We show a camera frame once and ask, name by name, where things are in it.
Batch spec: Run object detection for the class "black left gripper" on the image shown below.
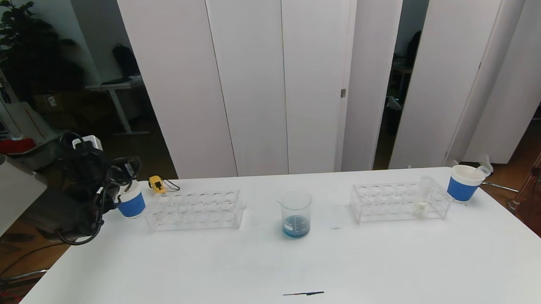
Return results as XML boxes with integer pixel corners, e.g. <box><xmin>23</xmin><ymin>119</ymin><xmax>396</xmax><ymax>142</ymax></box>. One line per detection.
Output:
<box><xmin>111</xmin><ymin>156</ymin><xmax>142</xmax><ymax>186</ymax></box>

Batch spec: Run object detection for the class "test tube with whitish liquid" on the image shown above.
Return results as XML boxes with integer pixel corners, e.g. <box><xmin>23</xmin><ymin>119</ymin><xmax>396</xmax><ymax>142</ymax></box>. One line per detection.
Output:
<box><xmin>412</xmin><ymin>176</ymin><xmax>435</xmax><ymax>217</ymax></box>

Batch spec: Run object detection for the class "clear conical plastic test tube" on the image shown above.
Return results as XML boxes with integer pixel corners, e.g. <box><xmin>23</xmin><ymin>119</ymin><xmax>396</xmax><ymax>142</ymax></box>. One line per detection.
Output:
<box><xmin>465</xmin><ymin>165</ymin><xmax>490</xmax><ymax>179</ymax></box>

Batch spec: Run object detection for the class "clear acrylic test tube rack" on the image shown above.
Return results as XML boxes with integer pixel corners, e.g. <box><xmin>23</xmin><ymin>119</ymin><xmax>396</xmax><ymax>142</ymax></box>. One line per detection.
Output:
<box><xmin>349</xmin><ymin>180</ymin><xmax>452</xmax><ymax>224</ymax></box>
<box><xmin>145</xmin><ymin>189</ymin><xmax>247</xmax><ymax>232</ymax></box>

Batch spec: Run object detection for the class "clear plastic beaker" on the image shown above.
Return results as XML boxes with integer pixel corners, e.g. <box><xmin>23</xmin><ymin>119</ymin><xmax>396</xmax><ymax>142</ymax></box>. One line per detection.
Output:
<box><xmin>277</xmin><ymin>188</ymin><xmax>314</xmax><ymax>240</ymax></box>

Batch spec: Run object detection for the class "yellow tape measure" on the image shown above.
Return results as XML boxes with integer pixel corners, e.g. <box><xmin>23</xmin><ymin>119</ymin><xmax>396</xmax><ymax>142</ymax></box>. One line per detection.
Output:
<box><xmin>149</xmin><ymin>175</ymin><xmax>182</xmax><ymax>194</ymax></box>

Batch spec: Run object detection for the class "blue white paper cup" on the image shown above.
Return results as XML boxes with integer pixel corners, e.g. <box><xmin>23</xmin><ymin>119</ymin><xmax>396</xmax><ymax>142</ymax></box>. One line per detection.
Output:
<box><xmin>446</xmin><ymin>164</ymin><xmax>487</xmax><ymax>203</ymax></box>
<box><xmin>117</xmin><ymin>183</ymin><xmax>147</xmax><ymax>219</ymax></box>

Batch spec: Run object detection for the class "white standing desk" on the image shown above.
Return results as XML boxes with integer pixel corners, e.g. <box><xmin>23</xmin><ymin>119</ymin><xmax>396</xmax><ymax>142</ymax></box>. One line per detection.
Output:
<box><xmin>86</xmin><ymin>79</ymin><xmax>150</xmax><ymax>138</ymax></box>

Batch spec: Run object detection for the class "grey platform base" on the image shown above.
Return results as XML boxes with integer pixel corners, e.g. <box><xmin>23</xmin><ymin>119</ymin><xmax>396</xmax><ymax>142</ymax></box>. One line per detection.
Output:
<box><xmin>7</xmin><ymin>132</ymin><xmax>74</xmax><ymax>173</ymax></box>

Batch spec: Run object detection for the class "brown cardboard box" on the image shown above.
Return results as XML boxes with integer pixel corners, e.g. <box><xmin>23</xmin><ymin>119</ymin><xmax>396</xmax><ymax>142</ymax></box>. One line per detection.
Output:
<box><xmin>35</xmin><ymin>92</ymin><xmax>79</xmax><ymax>131</ymax></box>

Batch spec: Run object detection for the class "black backpack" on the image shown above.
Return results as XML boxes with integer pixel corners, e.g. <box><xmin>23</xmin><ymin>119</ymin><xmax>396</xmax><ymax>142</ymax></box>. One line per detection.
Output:
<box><xmin>113</xmin><ymin>42</ymin><xmax>142</xmax><ymax>79</ymax></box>

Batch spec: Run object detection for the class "red flat object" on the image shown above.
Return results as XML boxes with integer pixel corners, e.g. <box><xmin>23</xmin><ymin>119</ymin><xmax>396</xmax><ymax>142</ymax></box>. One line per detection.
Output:
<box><xmin>0</xmin><ymin>135</ymin><xmax>37</xmax><ymax>156</ymax></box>

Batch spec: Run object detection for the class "white folding screen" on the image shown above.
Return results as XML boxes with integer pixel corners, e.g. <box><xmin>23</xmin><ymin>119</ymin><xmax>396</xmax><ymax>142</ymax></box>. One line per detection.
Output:
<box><xmin>382</xmin><ymin>0</ymin><xmax>541</xmax><ymax>170</ymax></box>
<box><xmin>117</xmin><ymin>0</ymin><xmax>411</xmax><ymax>181</ymax></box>

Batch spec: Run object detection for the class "dark green potted plant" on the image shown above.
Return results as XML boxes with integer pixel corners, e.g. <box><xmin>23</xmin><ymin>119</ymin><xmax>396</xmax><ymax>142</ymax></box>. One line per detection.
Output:
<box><xmin>0</xmin><ymin>0</ymin><xmax>87</xmax><ymax>106</ymax></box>

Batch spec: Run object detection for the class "grey metal chair base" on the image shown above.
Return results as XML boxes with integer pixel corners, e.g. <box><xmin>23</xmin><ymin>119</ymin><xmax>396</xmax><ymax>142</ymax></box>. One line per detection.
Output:
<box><xmin>0</xmin><ymin>241</ymin><xmax>51</xmax><ymax>304</ymax></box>

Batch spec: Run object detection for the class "chrome metal leg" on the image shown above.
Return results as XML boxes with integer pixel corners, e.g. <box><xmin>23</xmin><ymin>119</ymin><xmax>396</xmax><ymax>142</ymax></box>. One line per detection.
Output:
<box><xmin>478</xmin><ymin>182</ymin><xmax>518</xmax><ymax>195</ymax></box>

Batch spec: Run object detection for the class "brown metal tripod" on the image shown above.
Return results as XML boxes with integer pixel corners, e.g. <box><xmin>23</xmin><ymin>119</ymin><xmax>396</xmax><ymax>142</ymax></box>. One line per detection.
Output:
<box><xmin>504</xmin><ymin>122</ymin><xmax>541</xmax><ymax>252</ymax></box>

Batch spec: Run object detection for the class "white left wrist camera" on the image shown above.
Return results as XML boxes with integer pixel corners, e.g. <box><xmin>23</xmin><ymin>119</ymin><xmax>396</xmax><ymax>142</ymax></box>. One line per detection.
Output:
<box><xmin>72</xmin><ymin>135</ymin><xmax>103</xmax><ymax>153</ymax></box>

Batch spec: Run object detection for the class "black left camera cable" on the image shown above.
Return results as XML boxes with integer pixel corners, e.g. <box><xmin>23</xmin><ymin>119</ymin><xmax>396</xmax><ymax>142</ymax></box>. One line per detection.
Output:
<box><xmin>52</xmin><ymin>130</ymin><xmax>121</xmax><ymax>247</ymax></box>

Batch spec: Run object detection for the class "black floor cable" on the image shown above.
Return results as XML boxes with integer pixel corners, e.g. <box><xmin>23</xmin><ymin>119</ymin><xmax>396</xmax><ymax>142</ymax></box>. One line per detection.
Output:
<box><xmin>0</xmin><ymin>241</ymin><xmax>73</xmax><ymax>279</ymax></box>

